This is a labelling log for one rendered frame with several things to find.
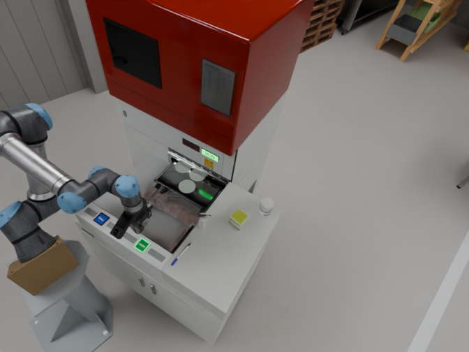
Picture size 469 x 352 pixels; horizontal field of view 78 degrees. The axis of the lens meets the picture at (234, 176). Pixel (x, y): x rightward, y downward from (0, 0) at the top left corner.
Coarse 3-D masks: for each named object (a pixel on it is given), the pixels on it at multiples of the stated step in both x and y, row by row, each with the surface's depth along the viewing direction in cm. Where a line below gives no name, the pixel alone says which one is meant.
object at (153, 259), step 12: (84, 216) 145; (96, 216) 145; (108, 216) 146; (96, 228) 143; (108, 228) 142; (108, 240) 146; (120, 240) 139; (132, 240) 140; (132, 252) 138; (144, 252) 137; (156, 252) 138; (168, 252) 138; (144, 264) 140; (156, 264) 134; (156, 276) 144
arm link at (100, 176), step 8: (96, 168) 105; (104, 168) 106; (88, 176) 104; (96, 176) 102; (104, 176) 103; (112, 176) 104; (96, 184) 99; (104, 184) 101; (112, 184) 102; (104, 192) 102
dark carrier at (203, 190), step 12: (168, 168) 177; (192, 168) 180; (168, 180) 172; (180, 180) 173; (192, 180) 174; (204, 180) 175; (180, 192) 168; (192, 192) 169; (204, 192) 170; (216, 192) 171; (204, 204) 165
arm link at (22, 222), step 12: (12, 204) 123; (24, 204) 124; (0, 216) 116; (12, 216) 117; (24, 216) 121; (36, 216) 125; (0, 228) 118; (12, 228) 118; (24, 228) 120; (12, 240) 119
